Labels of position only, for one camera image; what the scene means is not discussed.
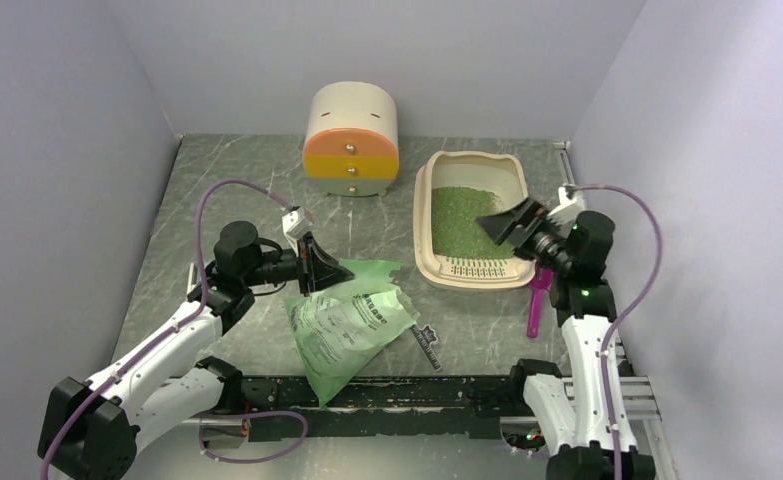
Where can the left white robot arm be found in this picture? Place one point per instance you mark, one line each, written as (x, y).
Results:
(94, 429)

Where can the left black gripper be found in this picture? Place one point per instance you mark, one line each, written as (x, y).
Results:
(316, 268)

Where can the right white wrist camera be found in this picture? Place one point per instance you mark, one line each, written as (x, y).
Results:
(571, 204)

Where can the magenta plastic scoop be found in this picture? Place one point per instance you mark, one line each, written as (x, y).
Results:
(539, 286)

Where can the beige litter box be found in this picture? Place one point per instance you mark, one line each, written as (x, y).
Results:
(451, 250)

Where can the green litter bag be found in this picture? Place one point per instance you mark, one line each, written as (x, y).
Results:
(339, 330)

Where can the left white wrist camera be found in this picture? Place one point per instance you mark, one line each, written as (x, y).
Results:
(296, 223)

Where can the black mounting rail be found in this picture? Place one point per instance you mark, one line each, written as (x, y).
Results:
(485, 407)

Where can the beige orange drawer cabinet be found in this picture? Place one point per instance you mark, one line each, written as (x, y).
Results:
(351, 143)

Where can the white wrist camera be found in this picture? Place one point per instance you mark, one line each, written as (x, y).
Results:
(571, 204)
(296, 223)

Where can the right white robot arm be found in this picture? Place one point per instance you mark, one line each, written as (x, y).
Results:
(587, 431)

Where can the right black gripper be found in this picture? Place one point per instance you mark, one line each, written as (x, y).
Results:
(529, 214)

